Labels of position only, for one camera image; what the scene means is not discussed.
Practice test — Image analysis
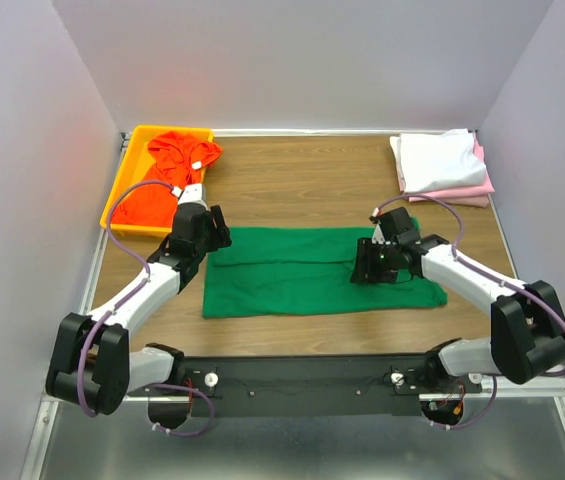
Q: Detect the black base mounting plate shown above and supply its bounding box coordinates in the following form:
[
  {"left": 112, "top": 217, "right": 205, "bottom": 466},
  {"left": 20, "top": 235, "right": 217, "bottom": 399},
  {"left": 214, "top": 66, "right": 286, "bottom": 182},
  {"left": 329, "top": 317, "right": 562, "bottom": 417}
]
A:
[{"left": 128, "top": 344, "right": 482, "bottom": 425}]

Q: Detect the pink folded t shirt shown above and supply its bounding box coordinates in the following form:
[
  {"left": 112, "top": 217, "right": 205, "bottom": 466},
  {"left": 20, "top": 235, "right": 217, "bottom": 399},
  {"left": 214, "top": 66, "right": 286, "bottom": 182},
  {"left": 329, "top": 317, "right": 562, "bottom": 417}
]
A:
[{"left": 389, "top": 136, "right": 494, "bottom": 208}]

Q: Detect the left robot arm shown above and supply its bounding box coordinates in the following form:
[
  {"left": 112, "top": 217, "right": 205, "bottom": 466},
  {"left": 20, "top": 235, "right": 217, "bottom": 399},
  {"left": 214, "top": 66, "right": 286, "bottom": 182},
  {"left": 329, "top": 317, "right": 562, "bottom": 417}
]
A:
[{"left": 45, "top": 203, "right": 232, "bottom": 417}]

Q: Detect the white folded t shirt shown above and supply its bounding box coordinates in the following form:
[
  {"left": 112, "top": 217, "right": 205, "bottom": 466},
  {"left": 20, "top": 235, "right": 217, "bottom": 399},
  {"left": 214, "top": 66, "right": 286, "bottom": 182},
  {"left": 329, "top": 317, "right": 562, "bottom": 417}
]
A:
[{"left": 389, "top": 129, "right": 487, "bottom": 194}]

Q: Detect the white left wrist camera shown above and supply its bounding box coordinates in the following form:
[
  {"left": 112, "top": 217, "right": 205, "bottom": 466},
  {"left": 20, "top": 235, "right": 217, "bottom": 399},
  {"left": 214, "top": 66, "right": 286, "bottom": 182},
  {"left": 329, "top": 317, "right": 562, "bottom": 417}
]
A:
[{"left": 178, "top": 183, "right": 207, "bottom": 206}]

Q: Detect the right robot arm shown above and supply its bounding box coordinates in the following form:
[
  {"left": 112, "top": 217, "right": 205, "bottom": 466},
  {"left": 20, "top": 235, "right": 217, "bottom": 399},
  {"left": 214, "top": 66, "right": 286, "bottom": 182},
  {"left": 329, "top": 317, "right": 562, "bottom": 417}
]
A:
[{"left": 351, "top": 207, "right": 565, "bottom": 392}]

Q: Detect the aluminium frame rail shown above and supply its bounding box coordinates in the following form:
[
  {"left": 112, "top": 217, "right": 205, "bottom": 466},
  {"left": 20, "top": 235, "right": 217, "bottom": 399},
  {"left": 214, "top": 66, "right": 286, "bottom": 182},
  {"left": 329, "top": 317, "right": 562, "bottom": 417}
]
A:
[{"left": 497, "top": 376, "right": 565, "bottom": 398}]

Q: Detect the yellow plastic bin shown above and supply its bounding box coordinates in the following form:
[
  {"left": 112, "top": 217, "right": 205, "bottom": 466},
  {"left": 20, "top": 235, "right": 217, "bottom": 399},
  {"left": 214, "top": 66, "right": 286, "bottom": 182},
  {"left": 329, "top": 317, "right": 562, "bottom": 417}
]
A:
[{"left": 99, "top": 124, "right": 216, "bottom": 238}]

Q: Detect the orange t shirt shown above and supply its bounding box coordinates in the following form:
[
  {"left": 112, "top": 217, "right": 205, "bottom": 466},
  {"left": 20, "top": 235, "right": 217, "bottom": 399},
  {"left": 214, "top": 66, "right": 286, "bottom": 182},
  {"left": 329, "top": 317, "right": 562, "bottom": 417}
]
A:
[{"left": 109, "top": 130, "right": 224, "bottom": 227}]

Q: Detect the green t shirt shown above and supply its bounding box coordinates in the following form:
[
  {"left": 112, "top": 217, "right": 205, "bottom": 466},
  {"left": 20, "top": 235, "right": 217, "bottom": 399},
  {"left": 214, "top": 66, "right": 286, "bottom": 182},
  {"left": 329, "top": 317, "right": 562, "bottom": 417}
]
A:
[{"left": 202, "top": 227, "right": 448, "bottom": 319}]

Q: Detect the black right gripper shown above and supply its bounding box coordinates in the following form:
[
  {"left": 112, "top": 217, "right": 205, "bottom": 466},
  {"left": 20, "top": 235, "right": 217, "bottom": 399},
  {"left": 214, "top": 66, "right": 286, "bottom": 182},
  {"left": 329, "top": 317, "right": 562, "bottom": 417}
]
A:
[{"left": 348, "top": 236, "right": 398, "bottom": 283}]

